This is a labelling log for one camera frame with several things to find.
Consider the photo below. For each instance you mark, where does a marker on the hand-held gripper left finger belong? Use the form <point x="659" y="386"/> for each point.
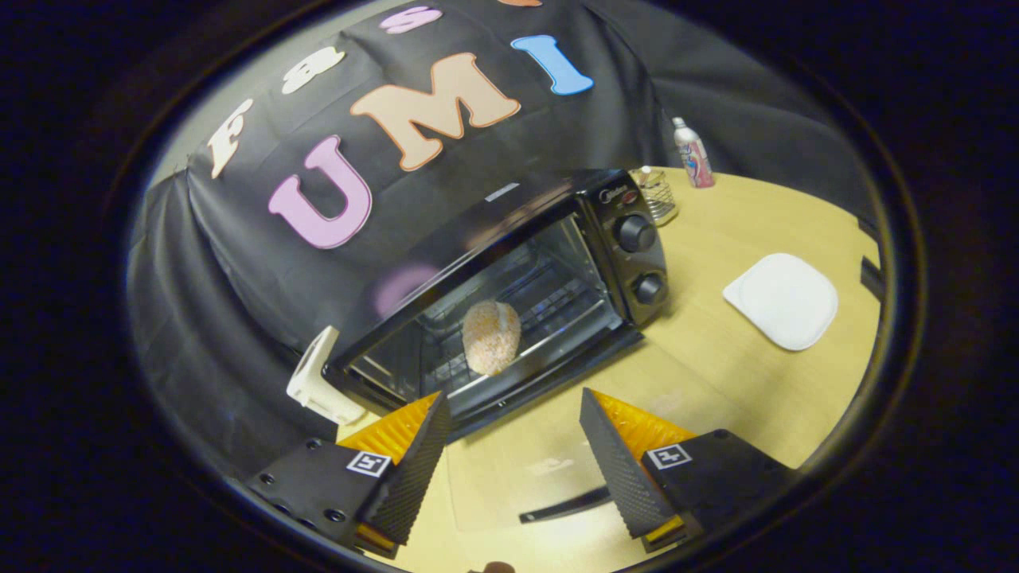
<point x="414" y="465"/>

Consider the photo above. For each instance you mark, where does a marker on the small black object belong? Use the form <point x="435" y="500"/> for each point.
<point x="872" y="278"/>

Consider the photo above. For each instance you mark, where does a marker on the pink label spray bottle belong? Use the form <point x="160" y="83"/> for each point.
<point x="695" y="159"/>

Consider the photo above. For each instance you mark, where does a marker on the round breaded bun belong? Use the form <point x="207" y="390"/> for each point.
<point x="491" y="338"/>

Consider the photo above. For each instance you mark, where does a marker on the white plastic stand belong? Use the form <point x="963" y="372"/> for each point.
<point x="318" y="382"/>

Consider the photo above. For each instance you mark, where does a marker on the black backdrop cloth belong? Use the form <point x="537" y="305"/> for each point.
<point x="255" y="302"/>

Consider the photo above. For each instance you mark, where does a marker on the black toaster oven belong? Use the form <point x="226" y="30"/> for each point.
<point x="629" y="199"/>

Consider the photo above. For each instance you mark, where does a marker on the white square plate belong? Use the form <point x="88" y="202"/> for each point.
<point x="784" y="301"/>

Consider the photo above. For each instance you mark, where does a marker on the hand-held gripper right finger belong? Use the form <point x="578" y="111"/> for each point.
<point x="617" y="469"/>

